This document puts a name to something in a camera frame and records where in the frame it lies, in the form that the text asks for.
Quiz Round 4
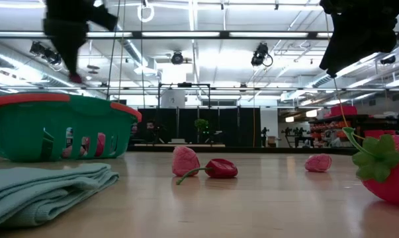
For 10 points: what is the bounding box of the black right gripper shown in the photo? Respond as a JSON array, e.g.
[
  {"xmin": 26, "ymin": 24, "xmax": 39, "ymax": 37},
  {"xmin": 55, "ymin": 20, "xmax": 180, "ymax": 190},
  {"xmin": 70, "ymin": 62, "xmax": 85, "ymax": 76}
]
[{"xmin": 319, "ymin": 0, "xmax": 399, "ymax": 79}]

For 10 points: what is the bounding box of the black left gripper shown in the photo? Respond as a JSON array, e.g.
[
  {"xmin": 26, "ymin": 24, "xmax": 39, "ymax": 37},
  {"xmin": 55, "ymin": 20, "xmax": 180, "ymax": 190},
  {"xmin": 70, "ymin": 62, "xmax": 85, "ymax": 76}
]
[{"xmin": 42, "ymin": 0, "xmax": 95, "ymax": 77}]

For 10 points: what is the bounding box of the green basket with orange rim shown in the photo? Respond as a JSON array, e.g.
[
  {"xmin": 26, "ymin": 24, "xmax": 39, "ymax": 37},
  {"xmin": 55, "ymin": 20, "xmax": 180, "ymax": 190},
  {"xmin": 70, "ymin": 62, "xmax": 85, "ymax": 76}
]
[{"xmin": 0, "ymin": 92, "xmax": 143, "ymax": 163}]

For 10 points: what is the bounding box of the pink toy raspberry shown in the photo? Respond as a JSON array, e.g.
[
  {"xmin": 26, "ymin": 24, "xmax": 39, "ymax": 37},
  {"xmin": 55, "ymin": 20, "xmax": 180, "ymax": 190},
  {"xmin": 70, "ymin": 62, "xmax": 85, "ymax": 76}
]
[
  {"xmin": 62, "ymin": 137, "xmax": 90, "ymax": 159},
  {"xmin": 171, "ymin": 145, "xmax": 201, "ymax": 177},
  {"xmin": 304, "ymin": 153, "xmax": 333, "ymax": 173}
]

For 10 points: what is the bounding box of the large red toy strawberry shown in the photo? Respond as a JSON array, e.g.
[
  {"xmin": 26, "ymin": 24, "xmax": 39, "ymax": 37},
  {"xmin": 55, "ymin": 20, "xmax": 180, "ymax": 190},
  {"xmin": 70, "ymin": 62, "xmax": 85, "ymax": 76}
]
[{"xmin": 343, "ymin": 127, "xmax": 399, "ymax": 208}]

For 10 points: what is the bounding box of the red storage bin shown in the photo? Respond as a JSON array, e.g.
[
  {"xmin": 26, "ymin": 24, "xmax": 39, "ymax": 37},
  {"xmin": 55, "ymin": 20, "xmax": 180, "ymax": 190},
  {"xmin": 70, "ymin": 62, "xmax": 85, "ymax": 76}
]
[{"xmin": 330, "ymin": 105, "xmax": 359, "ymax": 117}]

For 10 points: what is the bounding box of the storage shelf with red bins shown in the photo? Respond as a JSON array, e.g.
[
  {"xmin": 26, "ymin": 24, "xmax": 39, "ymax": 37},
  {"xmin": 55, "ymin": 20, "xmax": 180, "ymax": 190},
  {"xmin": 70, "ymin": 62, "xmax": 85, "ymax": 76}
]
[{"xmin": 308, "ymin": 104, "xmax": 399, "ymax": 149}]

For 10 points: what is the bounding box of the person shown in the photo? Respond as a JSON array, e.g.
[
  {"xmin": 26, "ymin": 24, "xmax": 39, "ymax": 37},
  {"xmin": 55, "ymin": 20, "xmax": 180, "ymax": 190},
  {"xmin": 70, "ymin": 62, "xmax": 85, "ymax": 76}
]
[{"xmin": 142, "ymin": 119, "xmax": 160, "ymax": 146}]

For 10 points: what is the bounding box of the white box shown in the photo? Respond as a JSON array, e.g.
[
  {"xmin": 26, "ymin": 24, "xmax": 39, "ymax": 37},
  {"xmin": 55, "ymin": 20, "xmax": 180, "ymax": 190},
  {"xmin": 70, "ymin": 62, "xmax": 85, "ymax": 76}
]
[{"xmin": 160, "ymin": 89, "xmax": 187, "ymax": 109}]

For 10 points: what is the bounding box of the black partition screen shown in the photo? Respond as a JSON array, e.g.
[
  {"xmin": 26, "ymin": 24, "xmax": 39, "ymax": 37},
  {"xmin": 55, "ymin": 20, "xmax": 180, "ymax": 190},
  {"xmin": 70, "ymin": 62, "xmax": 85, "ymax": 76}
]
[{"xmin": 132, "ymin": 107, "xmax": 262, "ymax": 149}]

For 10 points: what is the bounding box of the folded teal cloth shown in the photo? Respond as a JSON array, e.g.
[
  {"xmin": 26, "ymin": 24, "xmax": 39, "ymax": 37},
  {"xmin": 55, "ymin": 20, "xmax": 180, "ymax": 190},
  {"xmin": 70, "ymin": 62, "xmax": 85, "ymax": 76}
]
[{"xmin": 0, "ymin": 162, "xmax": 120, "ymax": 232}]

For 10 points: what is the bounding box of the small green potted plant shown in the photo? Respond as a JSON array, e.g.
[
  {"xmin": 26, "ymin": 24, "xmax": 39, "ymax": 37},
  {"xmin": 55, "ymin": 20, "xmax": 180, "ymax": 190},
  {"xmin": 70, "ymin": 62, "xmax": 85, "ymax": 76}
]
[{"xmin": 194, "ymin": 118, "xmax": 210, "ymax": 143}]

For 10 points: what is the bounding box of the thin hanging rope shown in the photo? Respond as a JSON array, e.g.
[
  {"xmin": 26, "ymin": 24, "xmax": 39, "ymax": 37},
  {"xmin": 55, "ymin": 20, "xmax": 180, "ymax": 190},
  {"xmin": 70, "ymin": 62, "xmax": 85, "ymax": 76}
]
[
  {"xmin": 118, "ymin": 0, "xmax": 126, "ymax": 97},
  {"xmin": 140, "ymin": 19, "xmax": 146, "ymax": 108},
  {"xmin": 106, "ymin": 0, "xmax": 121, "ymax": 95}
]

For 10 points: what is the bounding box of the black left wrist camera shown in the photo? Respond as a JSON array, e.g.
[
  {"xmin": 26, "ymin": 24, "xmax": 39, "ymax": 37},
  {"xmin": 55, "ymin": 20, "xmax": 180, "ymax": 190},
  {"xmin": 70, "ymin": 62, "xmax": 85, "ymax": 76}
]
[{"xmin": 88, "ymin": 3, "xmax": 119, "ymax": 32}]

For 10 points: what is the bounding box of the hanging yellow and black cable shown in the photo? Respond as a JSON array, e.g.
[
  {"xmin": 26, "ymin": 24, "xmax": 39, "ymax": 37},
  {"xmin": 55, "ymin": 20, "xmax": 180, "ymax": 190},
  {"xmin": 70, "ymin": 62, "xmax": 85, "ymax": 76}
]
[{"xmin": 331, "ymin": 77, "xmax": 352, "ymax": 130}]

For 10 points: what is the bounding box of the thin black overhead rail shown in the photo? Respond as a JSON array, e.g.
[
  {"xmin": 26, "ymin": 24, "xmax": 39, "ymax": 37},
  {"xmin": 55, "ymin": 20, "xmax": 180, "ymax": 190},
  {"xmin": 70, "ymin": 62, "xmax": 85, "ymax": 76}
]
[{"xmin": 0, "ymin": 86, "xmax": 399, "ymax": 92}]

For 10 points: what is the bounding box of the white hanging ring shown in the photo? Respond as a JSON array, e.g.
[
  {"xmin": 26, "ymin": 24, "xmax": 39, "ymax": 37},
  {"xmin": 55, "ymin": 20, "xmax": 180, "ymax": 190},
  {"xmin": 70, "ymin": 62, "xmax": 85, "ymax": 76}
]
[{"xmin": 136, "ymin": 2, "xmax": 155, "ymax": 23}]

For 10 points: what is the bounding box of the black stand frame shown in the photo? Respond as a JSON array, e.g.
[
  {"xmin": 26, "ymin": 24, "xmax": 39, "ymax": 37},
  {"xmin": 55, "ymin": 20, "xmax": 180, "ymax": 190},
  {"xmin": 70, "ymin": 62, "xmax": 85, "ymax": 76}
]
[{"xmin": 157, "ymin": 82, "xmax": 212, "ymax": 146}]

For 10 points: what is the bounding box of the black metal rig frame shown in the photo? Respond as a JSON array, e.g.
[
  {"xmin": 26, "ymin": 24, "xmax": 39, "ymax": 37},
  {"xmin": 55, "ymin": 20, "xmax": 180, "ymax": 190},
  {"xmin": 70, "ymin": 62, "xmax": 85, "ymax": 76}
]
[{"xmin": 0, "ymin": 30, "xmax": 399, "ymax": 40}]

